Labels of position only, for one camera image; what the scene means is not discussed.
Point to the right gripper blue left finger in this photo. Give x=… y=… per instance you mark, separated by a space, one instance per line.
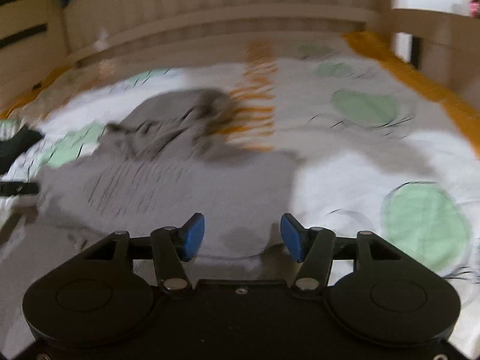
x=173 y=246

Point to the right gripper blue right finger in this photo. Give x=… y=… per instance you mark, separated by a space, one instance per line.
x=313 y=248

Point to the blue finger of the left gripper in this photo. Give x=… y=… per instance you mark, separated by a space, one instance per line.
x=15 y=188

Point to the grey knit sweater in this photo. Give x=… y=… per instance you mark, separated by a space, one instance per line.
x=163 y=163

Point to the black garment on bed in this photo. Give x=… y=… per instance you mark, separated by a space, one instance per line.
x=12 y=148

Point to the white leaf-print duvet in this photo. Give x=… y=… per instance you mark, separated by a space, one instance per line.
x=371 y=154

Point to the white wooden bed frame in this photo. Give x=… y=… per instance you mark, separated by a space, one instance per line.
x=38 y=37

